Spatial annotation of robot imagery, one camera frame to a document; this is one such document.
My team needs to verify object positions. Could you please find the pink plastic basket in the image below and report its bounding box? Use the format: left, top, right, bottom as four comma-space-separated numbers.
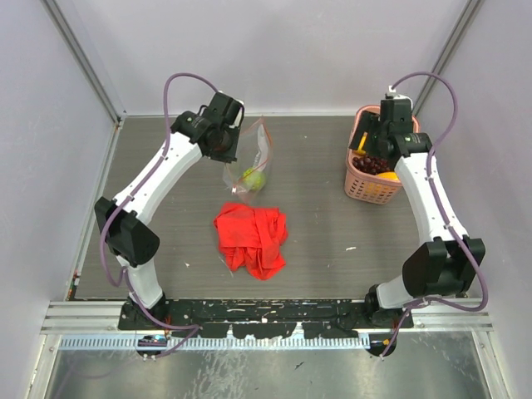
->
343, 104, 421, 208

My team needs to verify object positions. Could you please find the clear zip bag orange zipper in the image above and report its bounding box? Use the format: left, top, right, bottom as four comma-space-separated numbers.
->
223, 118, 273, 204

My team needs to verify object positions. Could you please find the green custard apple toy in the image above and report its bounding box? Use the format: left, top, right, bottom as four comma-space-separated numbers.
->
242, 168, 266, 191

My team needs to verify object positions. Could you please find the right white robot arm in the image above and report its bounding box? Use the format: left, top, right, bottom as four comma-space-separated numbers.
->
345, 96, 485, 328

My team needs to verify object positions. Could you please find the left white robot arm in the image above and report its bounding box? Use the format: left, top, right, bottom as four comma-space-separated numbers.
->
95, 91, 244, 330

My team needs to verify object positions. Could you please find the yellow lemon toy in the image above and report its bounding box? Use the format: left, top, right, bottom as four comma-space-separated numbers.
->
354, 132, 367, 155

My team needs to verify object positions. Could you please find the dark purple grapes toy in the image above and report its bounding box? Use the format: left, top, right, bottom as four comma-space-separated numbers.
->
352, 156, 392, 175

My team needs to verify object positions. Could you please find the orange mango toy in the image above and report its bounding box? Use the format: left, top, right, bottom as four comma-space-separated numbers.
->
376, 171, 400, 182

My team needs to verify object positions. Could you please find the red crumpled cloth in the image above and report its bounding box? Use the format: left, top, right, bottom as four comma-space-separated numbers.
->
213, 202, 288, 280

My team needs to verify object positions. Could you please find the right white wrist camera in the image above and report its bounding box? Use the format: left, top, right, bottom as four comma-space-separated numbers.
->
385, 85, 411, 101

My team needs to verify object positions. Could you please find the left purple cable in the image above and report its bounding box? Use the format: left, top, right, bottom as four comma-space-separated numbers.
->
100, 73, 224, 358

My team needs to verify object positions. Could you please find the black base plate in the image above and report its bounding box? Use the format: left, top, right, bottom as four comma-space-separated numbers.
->
118, 298, 415, 338

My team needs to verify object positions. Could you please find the slotted cable duct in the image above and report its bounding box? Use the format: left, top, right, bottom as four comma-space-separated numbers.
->
59, 334, 370, 351

